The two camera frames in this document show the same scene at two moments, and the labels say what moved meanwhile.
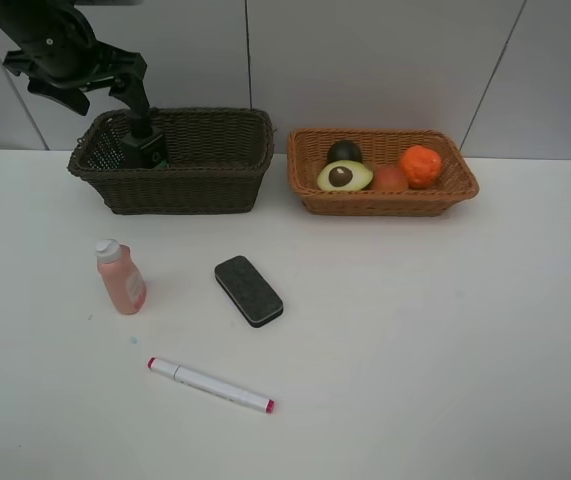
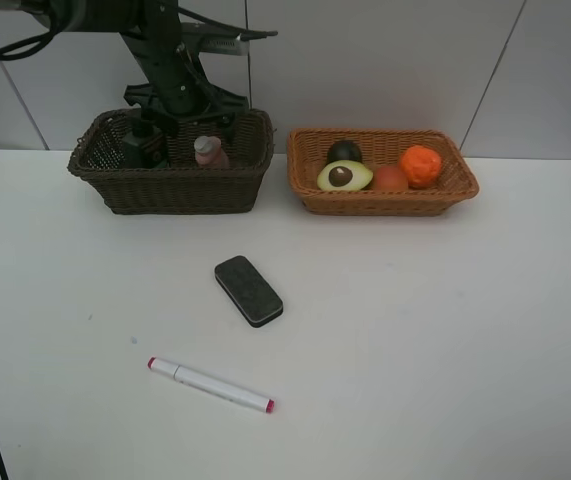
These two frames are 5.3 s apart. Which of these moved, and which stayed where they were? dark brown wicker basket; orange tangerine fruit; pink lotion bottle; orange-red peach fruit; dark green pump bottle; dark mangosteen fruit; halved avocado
Moved: pink lotion bottle
Stayed: dark mangosteen fruit; orange-red peach fruit; dark green pump bottle; halved avocado; dark brown wicker basket; orange tangerine fruit
